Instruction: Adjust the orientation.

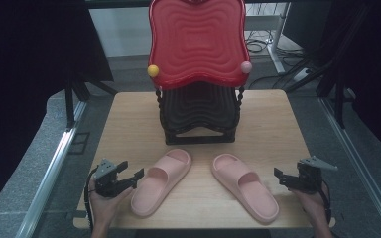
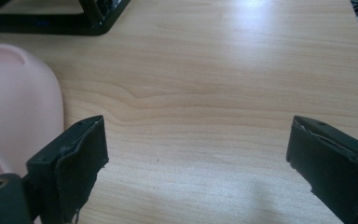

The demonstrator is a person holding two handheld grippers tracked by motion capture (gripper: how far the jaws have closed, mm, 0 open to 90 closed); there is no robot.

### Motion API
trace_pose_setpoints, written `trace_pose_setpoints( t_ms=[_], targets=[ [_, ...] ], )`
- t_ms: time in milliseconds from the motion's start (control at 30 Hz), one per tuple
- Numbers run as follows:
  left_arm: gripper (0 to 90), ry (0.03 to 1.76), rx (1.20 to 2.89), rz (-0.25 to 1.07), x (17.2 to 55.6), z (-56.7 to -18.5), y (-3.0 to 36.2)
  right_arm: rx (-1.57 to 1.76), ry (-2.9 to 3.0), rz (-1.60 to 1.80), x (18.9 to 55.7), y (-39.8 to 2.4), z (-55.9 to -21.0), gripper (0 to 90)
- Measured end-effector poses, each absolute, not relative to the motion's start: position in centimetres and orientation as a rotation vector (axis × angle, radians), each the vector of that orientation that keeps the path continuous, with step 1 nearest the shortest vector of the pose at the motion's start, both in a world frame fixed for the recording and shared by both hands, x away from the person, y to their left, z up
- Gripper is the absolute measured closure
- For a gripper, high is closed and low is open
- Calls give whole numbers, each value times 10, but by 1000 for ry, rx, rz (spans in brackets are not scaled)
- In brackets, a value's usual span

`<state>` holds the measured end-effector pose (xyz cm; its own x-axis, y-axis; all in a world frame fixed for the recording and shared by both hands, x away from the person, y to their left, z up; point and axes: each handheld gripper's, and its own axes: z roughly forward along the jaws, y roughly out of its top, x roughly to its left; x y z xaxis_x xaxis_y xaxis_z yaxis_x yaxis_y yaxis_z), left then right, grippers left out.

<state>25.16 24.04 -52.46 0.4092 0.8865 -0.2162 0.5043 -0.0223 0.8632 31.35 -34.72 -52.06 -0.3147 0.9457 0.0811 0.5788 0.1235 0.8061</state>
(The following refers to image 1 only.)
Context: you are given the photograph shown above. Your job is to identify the pink foam slipper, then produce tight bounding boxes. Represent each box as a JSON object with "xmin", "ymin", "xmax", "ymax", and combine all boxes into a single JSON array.
[
  {"xmin": 210, "ymin": 153, "xmax": 281, "ymax": 225},
  {"xmin": 130, "ymin": 148, "xmax": 193, "ymax": 219}
]

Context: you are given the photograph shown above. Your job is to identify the red and black shoe rack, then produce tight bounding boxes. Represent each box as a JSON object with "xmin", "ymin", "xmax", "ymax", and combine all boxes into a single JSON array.
[{"xmin": 147, "ymin": 0, "xmax": 253, "ymax": 146}]

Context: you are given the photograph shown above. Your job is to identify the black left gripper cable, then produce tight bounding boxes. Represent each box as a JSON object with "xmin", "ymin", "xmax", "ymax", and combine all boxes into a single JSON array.
[{"xmin": 83, "ymin": 166, "xmax": 99, "ymax": 231}]

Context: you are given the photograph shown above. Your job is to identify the white power strip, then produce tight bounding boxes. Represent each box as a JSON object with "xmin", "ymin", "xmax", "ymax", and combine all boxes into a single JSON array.
[{"xmin": 292, "ymin": 67, "xmax": 311, "ymax": 83}]

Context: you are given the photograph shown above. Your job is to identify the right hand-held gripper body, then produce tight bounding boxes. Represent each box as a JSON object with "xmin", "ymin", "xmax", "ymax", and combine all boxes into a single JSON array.
[{"xmin": 296, "ymin": 156, "xmax": 339, "ymax": 195}]

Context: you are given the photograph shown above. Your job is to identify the black tripod stand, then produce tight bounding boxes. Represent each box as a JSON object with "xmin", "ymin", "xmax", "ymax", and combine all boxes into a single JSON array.
[{"xmin": 63, "ymin": 72, "xmax": 119, "ymax": 129}]

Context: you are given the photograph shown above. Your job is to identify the person's right hand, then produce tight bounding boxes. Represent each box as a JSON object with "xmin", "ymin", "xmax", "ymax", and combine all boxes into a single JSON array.
[{"xmin": 290, "ymin": 181, "xmax": 331, "ymax": 230}]

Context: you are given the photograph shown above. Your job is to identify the person's left hand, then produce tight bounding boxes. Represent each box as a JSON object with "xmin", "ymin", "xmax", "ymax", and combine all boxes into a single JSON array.
[{"xmin": 87, "ymin": 179, "xmax": 135, "ymax": 230}]

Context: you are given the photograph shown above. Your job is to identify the black metal stand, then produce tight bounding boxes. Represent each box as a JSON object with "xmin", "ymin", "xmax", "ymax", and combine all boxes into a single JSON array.
[{"xmin": 283, "ymin": 3, "xmax": 371, "ymax": 130}]

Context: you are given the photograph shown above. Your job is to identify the aluminium floor rail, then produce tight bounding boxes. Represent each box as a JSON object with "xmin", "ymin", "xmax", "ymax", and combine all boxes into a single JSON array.
[
  {"xmin": 14, "ymin": 100, "xmax": 89, "ymax": 238},
  {"xmin": 319, "ymin": 96, "xmax": 381, "ymax": 238}
]

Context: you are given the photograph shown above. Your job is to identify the black floor cables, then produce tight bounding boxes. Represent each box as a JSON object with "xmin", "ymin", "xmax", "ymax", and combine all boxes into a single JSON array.
[{"xmin": 245, "ymin": 29, "xmax": 307, "ymax": 91}]

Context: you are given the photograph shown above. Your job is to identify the black curtain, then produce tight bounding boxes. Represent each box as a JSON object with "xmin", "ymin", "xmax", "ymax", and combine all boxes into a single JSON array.
[
  {"xmin": 323, "ymin": 0, "xmax": 381, "ymax": 157},
  {"xmin": 0, "ymin": 0, "xmax": 115, "ymax": 216}
]

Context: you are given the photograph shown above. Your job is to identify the white desk frame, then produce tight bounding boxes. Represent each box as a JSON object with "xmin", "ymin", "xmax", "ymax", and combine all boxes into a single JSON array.
[{"xmin": 244, "ymin": 2, "xmax": 292, "ymax": 75}]

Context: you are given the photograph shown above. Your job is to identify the black floor bracket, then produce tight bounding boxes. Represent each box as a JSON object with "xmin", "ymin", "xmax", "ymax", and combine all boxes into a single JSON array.
[{"xmin": 66, "ymin": 131, "xmax": 91, "ymax": 156}]

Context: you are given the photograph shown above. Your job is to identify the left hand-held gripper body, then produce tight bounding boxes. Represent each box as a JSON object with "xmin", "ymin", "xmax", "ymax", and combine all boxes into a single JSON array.
[{"xmin": 93, "ymin": 158, "xmax": 134, "ymax": 199}]

